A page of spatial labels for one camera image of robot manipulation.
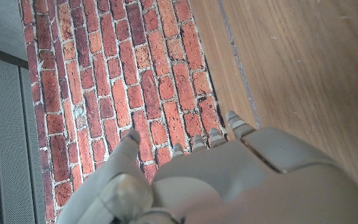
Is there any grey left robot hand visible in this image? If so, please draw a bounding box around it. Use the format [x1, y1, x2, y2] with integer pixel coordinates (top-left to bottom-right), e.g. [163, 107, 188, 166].
[56, 110, 358, 224]

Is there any red brick print backdrop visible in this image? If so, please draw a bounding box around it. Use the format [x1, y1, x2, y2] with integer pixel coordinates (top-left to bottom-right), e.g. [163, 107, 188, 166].
[17, 0, 229, 224]

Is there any grey perforated panel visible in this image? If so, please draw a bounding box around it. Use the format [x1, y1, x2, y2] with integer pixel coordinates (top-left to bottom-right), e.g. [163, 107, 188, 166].
[0, 42, 47, 224]

